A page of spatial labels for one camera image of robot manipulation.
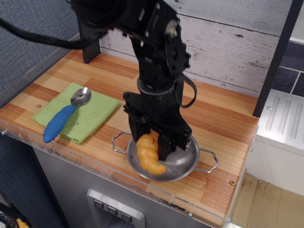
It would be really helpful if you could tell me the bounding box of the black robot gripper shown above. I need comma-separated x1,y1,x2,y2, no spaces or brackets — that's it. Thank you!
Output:
123,89,192,161

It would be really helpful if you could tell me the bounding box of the orange plastic croissant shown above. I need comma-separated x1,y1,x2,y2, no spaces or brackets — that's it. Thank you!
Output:
136,132,167,175

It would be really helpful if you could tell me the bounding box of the stainless steel colander bowl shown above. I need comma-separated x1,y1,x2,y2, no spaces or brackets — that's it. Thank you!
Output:
112,132,219,182

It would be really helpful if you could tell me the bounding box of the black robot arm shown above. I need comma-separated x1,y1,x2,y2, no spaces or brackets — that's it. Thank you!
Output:
70,0,192,161

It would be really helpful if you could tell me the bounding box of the green folded cloth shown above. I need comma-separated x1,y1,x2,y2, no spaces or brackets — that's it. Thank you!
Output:
32,83,119,144

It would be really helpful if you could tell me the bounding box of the grey dispenser button panel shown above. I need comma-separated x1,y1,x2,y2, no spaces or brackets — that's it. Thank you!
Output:
86,188,146,228

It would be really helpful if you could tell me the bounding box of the white toy sink counter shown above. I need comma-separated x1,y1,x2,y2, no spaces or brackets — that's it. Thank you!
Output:
246,90,304,195

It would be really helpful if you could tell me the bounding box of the yellow object at bottom left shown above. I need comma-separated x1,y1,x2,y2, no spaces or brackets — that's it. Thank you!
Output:
16,219,30,228

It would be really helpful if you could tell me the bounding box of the blue handled metal spoon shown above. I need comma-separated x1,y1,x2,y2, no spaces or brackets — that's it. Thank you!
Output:
43,87,92,143

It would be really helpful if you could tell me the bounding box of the black left frame post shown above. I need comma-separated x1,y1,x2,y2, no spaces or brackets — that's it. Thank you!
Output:
77,17,100,64

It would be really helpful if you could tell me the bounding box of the black frame post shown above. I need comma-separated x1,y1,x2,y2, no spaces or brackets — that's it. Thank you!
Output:
77,17,100,64
253,0,304,118

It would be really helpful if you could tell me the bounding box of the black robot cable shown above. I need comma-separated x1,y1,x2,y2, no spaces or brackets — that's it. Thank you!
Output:
0,18,105,50

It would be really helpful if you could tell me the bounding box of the black right frame post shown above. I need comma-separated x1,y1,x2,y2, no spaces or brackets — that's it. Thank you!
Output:
253,0,304,118

